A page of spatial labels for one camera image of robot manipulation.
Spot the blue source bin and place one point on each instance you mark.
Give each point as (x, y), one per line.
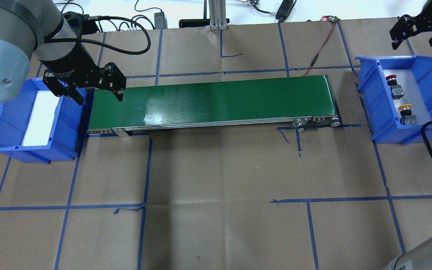
(14, 118)

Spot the green conveyor belt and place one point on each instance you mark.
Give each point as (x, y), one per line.
(305, 101)

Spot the white foam pad source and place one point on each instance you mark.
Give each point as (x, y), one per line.
(41, 120)

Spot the red mushroom push button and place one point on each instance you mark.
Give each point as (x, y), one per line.
(397, 91)

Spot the yellow mushroom push button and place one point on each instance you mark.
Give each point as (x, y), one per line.
(406, 113)

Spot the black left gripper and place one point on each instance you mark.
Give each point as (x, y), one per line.
(67, 59)

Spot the black power adapter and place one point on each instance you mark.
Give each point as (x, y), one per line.
(160, 21)

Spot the aluminium frame post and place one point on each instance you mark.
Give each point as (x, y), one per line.
(217, 15)

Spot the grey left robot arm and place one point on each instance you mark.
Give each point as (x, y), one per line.
(37, 28)

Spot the white foam pad destination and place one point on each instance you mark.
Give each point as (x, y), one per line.
(413, 95)

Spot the blue destination bin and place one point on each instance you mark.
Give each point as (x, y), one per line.
(385, 125)

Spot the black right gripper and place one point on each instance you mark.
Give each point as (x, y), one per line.
(427, 23)

